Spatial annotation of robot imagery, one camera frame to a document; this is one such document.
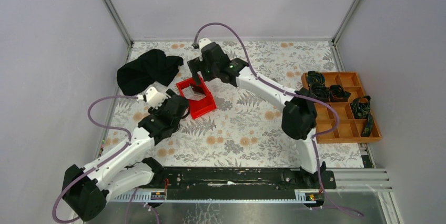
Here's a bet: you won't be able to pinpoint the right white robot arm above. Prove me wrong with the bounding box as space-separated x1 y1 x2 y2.
188 38 323 188

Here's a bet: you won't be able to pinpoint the purple cable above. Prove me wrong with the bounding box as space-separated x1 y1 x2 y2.
192 22 365 220
52 95 147 224

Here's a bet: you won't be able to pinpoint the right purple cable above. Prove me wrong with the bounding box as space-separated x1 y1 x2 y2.
192 22 365 220

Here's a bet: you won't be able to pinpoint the wooden compartment tray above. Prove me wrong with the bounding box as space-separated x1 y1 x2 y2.
301 72 382 144

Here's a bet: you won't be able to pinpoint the unrolled dark tie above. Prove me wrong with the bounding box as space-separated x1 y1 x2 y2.
350 95 374 137

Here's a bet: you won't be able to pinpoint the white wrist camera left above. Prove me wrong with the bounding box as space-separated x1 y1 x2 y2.
143 86 168 109

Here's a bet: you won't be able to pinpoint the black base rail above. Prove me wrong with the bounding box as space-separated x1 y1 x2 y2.
142 167 337 201

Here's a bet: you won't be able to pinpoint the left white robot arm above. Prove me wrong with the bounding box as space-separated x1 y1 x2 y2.
52 87 190 223

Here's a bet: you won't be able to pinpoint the rolled dark tie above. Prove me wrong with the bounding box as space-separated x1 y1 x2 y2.
329 85 351 103
307 71 326 87
310 83 330 103

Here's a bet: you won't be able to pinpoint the red plastic bin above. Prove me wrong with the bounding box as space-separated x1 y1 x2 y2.
176 76 217 119

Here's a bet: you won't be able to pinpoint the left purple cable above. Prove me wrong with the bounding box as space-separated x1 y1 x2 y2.
52 95 147 224

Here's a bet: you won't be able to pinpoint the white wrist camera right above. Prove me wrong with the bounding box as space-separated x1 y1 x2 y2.
198 38 212 50

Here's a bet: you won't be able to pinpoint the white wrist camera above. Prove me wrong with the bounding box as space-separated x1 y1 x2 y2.
143 86 168 109
198 38 212 50

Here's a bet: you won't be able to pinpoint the black cloth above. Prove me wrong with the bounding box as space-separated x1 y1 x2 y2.
116 49 184 96

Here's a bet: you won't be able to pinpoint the cards in red bin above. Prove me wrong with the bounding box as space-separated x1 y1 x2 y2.
182 83 206 101

